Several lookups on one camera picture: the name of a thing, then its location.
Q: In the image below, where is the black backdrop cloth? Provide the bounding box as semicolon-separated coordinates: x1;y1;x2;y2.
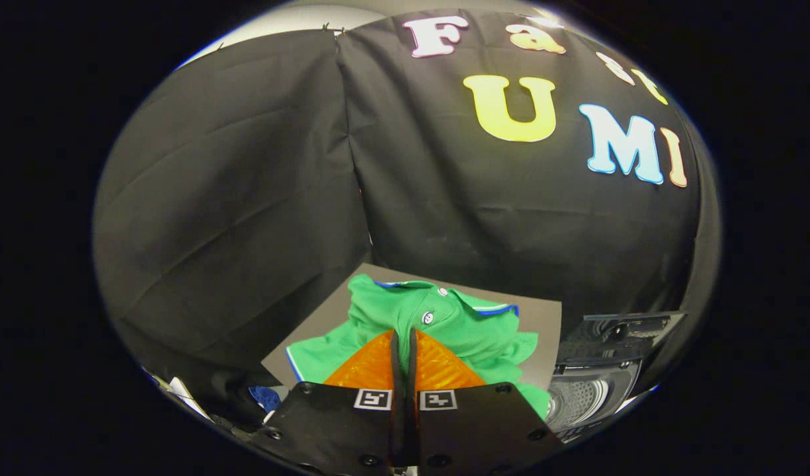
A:
93;8;721;404

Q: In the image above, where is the grey cabinet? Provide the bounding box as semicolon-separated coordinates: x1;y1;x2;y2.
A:
261;263;563;392

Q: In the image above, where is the white paper sheet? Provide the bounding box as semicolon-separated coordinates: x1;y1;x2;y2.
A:
165;376;211;421

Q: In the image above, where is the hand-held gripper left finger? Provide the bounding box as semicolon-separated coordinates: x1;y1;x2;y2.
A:
249;329;407;476

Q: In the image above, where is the green polo shirt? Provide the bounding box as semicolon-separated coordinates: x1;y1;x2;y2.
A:
286;274;552;420

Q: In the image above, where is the grey washing machine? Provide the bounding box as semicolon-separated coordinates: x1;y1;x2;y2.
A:
545;311;686;444

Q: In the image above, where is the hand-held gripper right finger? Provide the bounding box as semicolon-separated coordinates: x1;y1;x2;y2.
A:
408;327;565;476

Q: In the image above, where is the dark washing machine lid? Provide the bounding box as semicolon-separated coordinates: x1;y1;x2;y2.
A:
560;311;686;366

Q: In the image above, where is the blue cloth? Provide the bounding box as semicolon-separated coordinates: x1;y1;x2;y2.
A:
249;386;282;413

